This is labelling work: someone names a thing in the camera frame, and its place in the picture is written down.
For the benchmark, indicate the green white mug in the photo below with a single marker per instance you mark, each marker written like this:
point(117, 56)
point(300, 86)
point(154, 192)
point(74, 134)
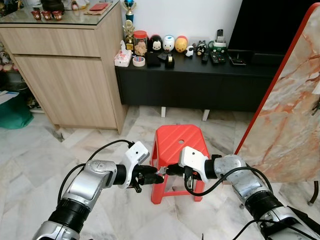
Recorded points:
point(217, 48)

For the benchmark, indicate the red envelope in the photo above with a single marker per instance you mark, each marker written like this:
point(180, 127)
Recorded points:
point(99, 6)

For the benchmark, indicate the white plush toy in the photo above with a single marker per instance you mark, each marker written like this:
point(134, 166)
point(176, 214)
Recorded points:
point(168, 43)

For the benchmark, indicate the black tape dispenser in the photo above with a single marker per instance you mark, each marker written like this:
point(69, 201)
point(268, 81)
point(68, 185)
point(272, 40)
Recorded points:
point(169, 62)

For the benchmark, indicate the dark table leg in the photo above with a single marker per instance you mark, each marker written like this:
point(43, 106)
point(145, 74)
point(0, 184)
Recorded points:
point(314, 192)

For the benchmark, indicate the small panda toy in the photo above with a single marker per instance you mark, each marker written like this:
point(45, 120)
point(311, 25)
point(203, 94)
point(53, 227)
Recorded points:
point(189, 51)

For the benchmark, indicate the tall blue gold trophy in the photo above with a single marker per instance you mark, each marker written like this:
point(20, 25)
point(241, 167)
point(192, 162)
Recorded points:
point(130, 6)

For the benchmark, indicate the beige tape roll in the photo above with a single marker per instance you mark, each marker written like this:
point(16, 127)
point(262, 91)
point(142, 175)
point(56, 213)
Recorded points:
point(139, 61)

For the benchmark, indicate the orange yellow plush toy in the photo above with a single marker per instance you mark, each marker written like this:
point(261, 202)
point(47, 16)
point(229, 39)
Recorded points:
point(181, 45)

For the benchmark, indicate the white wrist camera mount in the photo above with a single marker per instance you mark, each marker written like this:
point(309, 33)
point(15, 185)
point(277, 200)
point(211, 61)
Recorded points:
point(192, 157)
point(135, 155)

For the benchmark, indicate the black mouse plush toy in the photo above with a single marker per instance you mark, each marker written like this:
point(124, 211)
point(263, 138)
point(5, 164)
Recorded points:
point(156, 44)

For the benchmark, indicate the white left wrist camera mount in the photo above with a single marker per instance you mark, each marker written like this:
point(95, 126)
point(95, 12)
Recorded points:
point(135, 155)

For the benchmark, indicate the pink white tissue box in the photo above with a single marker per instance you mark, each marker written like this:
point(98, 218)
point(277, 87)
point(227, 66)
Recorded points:
point(122, 59)

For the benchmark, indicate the small gold trophy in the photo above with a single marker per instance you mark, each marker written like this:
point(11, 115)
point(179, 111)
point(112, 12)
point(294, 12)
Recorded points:
point(129, 37)

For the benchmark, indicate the black pot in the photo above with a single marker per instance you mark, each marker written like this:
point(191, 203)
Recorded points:
point(52, 5)

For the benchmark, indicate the black pouch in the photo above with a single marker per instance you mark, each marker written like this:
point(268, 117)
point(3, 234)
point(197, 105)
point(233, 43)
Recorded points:
point(153, 60)

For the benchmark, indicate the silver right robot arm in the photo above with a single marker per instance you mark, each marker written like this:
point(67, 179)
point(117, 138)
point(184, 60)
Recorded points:
point(235, 170)

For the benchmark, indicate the black TV cabinet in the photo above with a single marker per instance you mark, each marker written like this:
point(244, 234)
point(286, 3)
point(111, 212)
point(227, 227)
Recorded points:
point(200, 85)

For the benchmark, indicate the green bag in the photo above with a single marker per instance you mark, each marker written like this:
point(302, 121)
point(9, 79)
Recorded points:
point(15, 112)

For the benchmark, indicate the silver keys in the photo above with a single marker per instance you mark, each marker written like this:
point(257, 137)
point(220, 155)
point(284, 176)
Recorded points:
point(162, 171)

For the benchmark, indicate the light wooden cabinet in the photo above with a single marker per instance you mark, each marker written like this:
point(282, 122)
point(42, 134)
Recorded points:
point(65, 75)

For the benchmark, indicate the small black tray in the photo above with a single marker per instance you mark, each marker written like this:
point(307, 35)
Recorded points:
point(237, 61)

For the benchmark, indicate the black remote control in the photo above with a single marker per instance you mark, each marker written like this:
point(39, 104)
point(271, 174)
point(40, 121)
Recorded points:
point(204, 57)
point(221, 58)
point(213, 58)

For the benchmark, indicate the red plastic stool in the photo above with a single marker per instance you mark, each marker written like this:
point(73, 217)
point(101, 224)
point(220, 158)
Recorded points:
point(175, 140)

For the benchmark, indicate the black wallet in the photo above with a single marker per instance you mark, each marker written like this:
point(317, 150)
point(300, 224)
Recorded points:
point(163, 56)

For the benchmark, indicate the red-lidded cartoon jar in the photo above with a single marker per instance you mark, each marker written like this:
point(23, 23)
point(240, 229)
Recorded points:
point(140, 45)

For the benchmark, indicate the small red cup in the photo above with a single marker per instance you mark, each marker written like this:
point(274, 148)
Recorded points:
point(36, 15)
point(46, 15)
point(57, 15)

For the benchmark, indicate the black television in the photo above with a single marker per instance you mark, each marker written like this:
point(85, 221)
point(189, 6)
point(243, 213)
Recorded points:
point(265, 25)

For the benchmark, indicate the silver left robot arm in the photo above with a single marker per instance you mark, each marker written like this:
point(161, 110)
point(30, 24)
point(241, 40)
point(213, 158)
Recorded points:
point(90, 182)

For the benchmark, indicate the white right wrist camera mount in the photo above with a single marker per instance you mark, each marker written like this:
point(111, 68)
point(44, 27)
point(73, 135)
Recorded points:
point(192, 157)

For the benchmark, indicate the red-edged marble table top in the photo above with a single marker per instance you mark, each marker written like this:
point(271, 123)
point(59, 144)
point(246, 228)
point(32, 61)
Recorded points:
point(295, 110)

